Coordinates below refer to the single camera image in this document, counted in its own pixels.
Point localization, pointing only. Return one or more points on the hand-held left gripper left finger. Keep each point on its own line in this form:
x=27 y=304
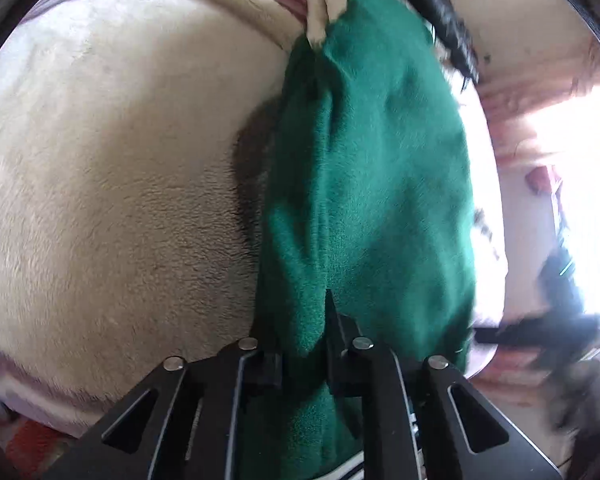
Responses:
x=267 y=365

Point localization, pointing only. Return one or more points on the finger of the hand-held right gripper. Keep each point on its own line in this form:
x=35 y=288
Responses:
x=530 y=334

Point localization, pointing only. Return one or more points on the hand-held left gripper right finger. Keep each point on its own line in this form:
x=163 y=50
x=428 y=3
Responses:
x=340 y=355

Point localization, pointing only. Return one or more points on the green and cream varsity jacket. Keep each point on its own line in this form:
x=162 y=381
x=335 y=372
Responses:
x=370 y=160

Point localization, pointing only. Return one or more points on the pink floral curtain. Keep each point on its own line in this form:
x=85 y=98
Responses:
x=540 y=105

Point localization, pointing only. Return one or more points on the black leather jacket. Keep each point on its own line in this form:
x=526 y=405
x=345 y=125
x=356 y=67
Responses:
x=445 y=15

